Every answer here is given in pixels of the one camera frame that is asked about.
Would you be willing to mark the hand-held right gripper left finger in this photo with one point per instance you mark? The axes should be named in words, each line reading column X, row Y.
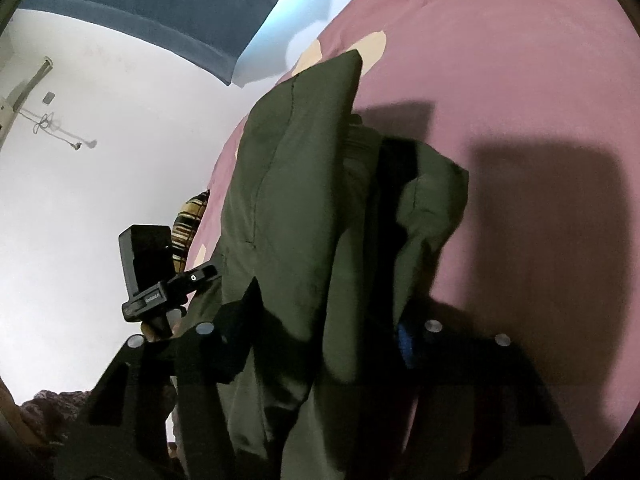
column 237, row 340

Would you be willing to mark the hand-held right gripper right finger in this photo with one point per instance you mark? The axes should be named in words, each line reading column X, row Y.
column 406, row 347

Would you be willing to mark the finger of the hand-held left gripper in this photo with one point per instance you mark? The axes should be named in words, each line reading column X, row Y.
column 197, row 277

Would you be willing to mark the olive green zip jacket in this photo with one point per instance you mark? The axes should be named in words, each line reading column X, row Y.
column 285, row 185

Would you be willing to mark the person's left hand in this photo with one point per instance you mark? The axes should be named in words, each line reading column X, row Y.
column 146, row 334

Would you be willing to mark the yellow black striped cushion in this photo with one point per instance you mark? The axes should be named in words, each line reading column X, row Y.
column 187, row 225

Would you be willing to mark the dark patterned cloth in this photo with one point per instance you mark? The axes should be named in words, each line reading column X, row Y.
column 55, row 415

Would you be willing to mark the pale blue pillow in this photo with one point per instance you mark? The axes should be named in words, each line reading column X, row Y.
column 310, row 15

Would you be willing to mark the pink spotted bed sheet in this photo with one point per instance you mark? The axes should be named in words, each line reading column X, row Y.
column 525, row 85

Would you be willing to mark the grey wall switch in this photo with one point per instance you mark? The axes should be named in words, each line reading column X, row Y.
column 49, row 98

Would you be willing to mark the wall pipe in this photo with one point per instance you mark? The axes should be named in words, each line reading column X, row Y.
column 27, row 85

